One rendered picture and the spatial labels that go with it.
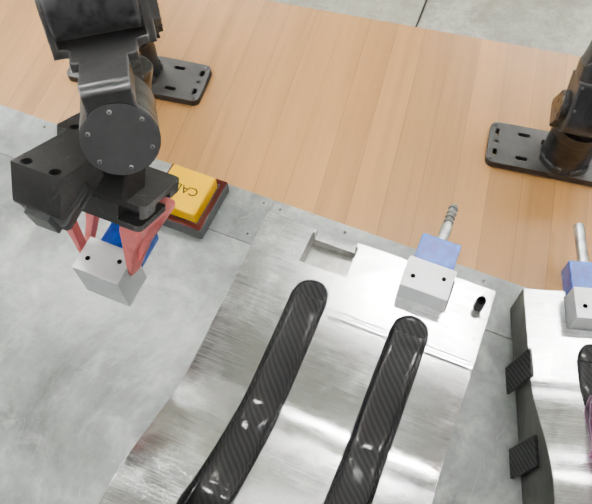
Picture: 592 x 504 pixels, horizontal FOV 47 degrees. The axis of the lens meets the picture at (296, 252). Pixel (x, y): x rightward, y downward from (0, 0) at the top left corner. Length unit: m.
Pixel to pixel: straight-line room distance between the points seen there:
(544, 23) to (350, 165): 1.57
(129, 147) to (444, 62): 0.64
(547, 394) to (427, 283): 0.17
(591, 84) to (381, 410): 0.43
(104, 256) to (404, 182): 0.41
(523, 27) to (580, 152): 1.48
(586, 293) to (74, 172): 0.52
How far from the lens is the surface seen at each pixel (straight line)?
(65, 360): 0.82
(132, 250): 0.62
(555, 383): 0.75
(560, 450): 0.69
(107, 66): 0.51
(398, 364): 0.69
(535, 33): 2.36
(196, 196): 0.84
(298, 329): 0.70
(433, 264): 0.70
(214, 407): 0.67
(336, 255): 0.76
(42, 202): 0.54
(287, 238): 0.74
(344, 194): 0.88
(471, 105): 1.00
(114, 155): 0.51
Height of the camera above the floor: 1.52
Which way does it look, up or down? 61 degrees down
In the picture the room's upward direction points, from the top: 1 degrees counter-clockwise
